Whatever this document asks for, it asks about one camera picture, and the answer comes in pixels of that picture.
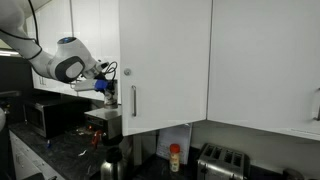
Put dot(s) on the white base cabinets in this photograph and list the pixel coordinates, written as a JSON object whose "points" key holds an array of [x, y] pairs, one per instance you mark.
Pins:
{"points": [[26, 160]]}

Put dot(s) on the white cabinet door with lock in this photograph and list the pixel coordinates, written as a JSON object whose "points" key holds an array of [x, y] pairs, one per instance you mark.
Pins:
{"points": [[166, 60]]}

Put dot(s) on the steel thermos black top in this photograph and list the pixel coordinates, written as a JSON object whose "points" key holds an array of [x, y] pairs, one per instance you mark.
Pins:
{"points": [[111, 170]]}

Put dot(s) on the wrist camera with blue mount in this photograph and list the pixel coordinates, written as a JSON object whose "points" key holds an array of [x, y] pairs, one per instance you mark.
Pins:
{"points": [[85, 85]]}

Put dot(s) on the white paper sign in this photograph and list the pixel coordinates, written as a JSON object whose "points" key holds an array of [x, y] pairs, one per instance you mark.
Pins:
{"points": [[175, 143]]}

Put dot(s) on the sugar bottle with dark cap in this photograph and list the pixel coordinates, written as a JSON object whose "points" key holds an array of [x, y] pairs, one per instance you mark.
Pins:
{"points": [[110, 103]]}

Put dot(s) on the dark grey horizontal bar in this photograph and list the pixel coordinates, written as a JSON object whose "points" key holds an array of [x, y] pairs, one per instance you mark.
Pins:
{"points": [[10, 93]]}

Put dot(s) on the spice jar with red lid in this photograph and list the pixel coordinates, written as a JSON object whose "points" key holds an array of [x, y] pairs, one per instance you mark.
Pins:
{"points": [[174, 160]]}

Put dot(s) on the black microwave oven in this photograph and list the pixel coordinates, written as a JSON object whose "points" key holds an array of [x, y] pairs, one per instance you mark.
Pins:
{"points": [[50, 116]]}

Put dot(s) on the white paper scrap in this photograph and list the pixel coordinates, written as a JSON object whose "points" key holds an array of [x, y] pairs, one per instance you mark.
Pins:
{"points": [[82, 153]]}

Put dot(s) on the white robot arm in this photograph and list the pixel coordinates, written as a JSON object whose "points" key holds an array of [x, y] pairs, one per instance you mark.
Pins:
{"points": [[70, 53]]}

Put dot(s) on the silver four slot toaster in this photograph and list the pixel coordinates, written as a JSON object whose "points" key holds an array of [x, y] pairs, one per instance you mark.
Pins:
{"points": [[220, 166]]}

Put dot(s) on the ceiling light strip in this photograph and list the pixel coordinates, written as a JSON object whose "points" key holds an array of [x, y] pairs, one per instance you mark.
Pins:
{"points": [[8, 52]]}

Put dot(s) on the round silver door lock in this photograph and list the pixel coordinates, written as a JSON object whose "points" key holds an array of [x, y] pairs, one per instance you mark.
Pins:
{"points": [[127, 72]]}

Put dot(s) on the small blue object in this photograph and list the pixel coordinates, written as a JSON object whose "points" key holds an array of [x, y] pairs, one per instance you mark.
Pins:
{"points": [[48, 144]]}

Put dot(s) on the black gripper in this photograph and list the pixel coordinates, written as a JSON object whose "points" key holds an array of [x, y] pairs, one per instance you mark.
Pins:
{"points": [[111, 85]]}

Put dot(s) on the stainless steel coffee machine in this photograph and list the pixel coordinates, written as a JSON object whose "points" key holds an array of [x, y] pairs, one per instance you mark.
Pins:
{"points": [[110, 128]]}

